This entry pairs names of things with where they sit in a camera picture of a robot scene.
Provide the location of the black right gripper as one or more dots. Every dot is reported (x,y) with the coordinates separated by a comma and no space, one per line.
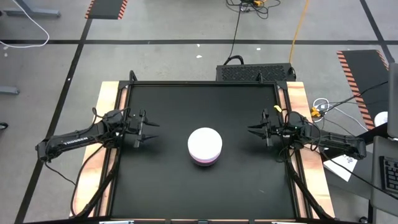
(278,129)

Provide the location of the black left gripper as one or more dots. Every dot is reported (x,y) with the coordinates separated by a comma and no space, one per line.
(133,126)

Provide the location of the white ridged bowl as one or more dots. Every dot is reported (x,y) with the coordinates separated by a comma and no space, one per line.
(204,141)

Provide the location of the purple ridged bowl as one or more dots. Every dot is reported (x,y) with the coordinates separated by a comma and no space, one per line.
(205,158)

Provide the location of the pink ridged bowl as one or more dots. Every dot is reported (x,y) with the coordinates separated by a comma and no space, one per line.
(205,162)

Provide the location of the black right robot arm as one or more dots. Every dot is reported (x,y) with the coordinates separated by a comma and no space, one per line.
(339,144)

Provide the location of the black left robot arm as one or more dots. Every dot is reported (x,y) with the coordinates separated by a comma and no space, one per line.
(74,140)

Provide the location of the yellow tape tag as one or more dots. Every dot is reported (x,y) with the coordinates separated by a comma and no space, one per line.
(277,108)

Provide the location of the black computer case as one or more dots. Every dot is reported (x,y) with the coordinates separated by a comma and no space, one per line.
(248,73)

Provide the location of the white paper sheet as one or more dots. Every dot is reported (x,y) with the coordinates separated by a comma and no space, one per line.
(340,171)

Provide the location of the black desk beam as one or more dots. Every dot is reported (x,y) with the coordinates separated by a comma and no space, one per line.
(376,131)

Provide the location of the black hazard-striped floor mat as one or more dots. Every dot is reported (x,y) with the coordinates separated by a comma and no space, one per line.
(107,9)
(367,77)

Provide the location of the grey desk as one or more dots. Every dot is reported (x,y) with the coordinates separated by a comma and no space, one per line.
(377,146)

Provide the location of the white round cup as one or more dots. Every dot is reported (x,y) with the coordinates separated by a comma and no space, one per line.
(382,119)

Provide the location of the grey monitor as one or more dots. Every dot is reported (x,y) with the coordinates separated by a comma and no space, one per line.
(393,99)

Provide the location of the black keyboard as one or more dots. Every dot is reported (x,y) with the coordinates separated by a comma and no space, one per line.
(390,174)

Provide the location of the grey desk foot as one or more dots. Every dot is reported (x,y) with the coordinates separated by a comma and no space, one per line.
(34,13)
(9,90)

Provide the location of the black caster wheel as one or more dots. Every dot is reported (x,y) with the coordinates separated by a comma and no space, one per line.
(3,125)

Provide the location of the black diagonal frame strut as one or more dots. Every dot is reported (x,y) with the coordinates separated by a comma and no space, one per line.
(98,192)
(308,193)

